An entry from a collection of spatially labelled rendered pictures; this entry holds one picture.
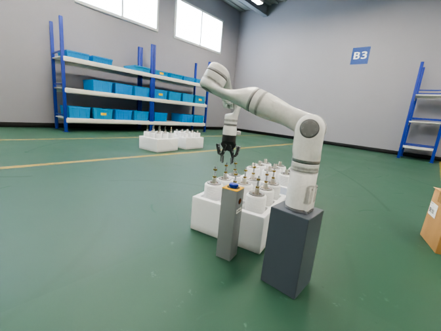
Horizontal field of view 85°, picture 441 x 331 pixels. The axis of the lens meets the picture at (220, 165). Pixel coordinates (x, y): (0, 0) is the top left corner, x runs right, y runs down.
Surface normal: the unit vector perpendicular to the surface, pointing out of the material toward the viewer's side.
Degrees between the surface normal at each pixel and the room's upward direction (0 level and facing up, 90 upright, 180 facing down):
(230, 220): 90
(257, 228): 90
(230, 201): 90
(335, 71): 90
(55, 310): 0
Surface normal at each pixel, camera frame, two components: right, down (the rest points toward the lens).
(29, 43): 0.74, 0.21
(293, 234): -0.66, 0.11
